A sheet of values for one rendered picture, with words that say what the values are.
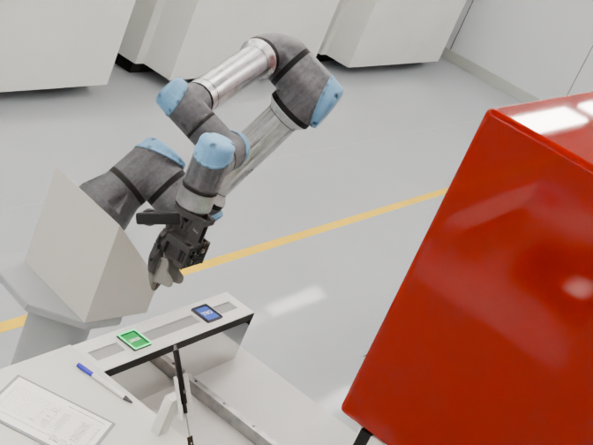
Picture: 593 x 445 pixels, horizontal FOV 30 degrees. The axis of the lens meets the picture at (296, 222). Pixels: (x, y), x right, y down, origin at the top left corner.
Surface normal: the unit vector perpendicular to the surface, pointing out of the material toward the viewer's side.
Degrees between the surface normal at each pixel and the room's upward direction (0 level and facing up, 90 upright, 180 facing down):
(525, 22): 90
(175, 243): 90
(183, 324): 0
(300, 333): 0
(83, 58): 90
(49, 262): 90
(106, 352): 0
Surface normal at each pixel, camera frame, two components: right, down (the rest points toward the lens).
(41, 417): 0.37, -0.84
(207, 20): 0.76, 0.51
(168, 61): -0.53, 0.15
